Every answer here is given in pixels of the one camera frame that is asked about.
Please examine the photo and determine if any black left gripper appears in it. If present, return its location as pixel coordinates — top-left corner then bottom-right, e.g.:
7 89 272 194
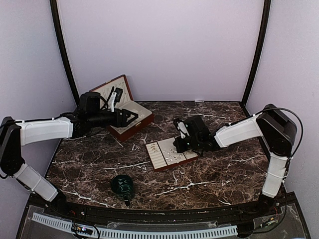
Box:
89 108 139 128

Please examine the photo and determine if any red jewelry box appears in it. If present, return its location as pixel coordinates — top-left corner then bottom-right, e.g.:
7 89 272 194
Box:
89 74 155 143

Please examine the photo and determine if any red jewelry tray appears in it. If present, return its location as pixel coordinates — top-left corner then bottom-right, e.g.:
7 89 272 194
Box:
146 137 198 172

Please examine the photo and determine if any dark green glass mug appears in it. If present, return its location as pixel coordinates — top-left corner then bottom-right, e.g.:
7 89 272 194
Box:
110 174 135 207

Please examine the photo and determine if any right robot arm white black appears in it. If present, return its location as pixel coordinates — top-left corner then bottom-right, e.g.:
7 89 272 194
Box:
173 104 299 216

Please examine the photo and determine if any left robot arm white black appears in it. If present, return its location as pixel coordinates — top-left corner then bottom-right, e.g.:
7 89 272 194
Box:
0 88 139 217

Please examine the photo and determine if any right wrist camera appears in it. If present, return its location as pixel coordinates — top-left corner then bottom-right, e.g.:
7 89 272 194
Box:
173 118 189 139

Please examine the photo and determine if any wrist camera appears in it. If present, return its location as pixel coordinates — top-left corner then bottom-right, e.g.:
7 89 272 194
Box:
173 118 189 139
108 87 123 112

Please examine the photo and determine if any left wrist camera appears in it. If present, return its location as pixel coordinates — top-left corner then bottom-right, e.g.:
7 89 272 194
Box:
108 87 123 112

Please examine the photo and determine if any left black frame post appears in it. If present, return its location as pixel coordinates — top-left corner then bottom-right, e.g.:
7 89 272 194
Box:
49 0 80 105

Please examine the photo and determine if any black frame post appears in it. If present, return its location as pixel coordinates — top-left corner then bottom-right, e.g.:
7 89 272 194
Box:
49 0 80 105
241 0 271 108

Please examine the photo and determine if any black front rail base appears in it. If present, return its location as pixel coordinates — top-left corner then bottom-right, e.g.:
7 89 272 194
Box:
27 191 297 227

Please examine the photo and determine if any white slotted cable duct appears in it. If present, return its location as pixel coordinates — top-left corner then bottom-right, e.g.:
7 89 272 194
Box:
31 213 238 239

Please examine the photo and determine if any right black frame post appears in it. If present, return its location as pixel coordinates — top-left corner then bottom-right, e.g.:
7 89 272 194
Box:
241 0 271 108

